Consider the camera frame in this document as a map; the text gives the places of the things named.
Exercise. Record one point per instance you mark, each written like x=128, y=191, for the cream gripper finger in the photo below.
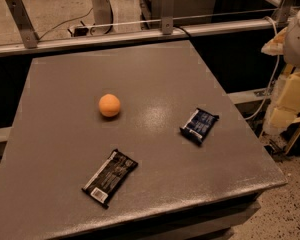
x=287, y=105
x=275, y=45

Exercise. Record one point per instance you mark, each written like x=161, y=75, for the blue rxbar blueberry wrapper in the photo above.
x=198, y=126

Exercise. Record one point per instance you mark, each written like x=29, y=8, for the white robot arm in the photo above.
x=291, y=55

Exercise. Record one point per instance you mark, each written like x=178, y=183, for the grey cabinet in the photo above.
x=185, y=12

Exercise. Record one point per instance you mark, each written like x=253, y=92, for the orange fruit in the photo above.
x=109, y=105

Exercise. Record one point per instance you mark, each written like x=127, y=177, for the black snack bar wrapper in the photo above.
x=109, y=177

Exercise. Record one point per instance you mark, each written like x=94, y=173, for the yellow wooden frame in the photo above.
x=294, y=137

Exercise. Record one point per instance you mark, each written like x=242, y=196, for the right metal rail bracket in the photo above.
x=282, y=12

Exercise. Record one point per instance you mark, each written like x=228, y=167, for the metal rail bracket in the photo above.
x=24, y=25
x=282, y=12
x=167, y=8

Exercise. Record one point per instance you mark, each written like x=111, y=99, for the middle metal rail bracket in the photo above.
x=167, y=8

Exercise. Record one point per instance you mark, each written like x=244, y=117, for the white pedestal column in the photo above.
x=103, y=16

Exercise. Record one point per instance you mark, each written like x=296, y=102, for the left metal rail bracket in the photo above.
x=24, y=25

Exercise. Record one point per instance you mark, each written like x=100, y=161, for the horizontal metal rail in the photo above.
x=137, y=38

